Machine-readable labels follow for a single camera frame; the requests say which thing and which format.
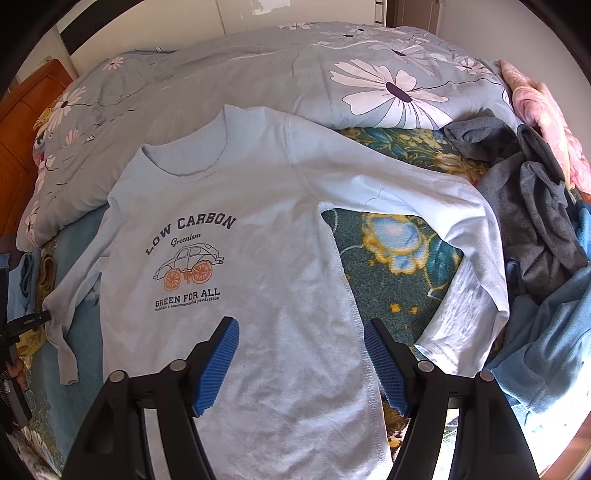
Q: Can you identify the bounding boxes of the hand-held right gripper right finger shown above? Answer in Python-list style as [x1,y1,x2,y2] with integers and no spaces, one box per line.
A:
[365,318,541,480]

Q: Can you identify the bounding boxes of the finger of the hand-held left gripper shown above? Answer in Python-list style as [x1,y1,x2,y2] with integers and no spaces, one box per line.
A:
[7,310,51,337]

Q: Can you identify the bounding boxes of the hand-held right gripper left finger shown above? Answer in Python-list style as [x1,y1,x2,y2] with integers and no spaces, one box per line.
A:
[65,316,241,480]

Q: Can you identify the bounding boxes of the light blue long-sleeve shirt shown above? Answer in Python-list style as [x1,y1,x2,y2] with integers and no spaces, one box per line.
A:
[44,104,511,480]

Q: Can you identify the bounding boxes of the person's left hand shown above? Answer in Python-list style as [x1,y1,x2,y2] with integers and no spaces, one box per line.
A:
[8,359,28,393]

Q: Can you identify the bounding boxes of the folded blue cloth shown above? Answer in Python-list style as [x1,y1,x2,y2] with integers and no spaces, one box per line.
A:
[10,251,43,317]

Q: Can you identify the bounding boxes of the olive yellow cloth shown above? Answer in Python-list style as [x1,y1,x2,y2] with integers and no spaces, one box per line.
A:
[18,251,60,358]

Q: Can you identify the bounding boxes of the grey floral cloth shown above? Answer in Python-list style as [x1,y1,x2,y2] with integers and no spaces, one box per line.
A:
[16,422,70,474]

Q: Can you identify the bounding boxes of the teal floral blanket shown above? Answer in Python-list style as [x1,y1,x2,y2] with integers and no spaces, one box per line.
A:
[18,126,591,480]

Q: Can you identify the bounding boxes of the dusty blue garment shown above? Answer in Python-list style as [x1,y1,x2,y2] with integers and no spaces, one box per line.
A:
[484,256,591,416]

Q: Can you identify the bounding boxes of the wooden headboard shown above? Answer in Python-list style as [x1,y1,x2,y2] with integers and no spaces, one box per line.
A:
[0,58,77,241]

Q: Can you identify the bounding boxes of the cartoon print pillow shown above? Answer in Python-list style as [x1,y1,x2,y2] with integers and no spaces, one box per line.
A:
[33,107,63,155]

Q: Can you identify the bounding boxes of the grey garment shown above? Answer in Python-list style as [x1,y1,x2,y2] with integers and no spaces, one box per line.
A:
[443,115,589,305]

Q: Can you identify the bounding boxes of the bright blue fleece garment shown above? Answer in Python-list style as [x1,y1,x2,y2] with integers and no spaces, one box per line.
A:
[570,196,591,243]

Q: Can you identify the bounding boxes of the grey-blue daisy print duvet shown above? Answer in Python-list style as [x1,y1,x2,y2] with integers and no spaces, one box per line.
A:
[16,21,522,250]

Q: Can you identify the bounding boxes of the pink quilted blanket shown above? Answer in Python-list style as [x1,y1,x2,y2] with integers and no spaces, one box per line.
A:
[499,59,591,199]

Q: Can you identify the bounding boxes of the white wardrobe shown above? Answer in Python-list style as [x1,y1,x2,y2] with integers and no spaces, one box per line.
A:
[58,0,389,70]

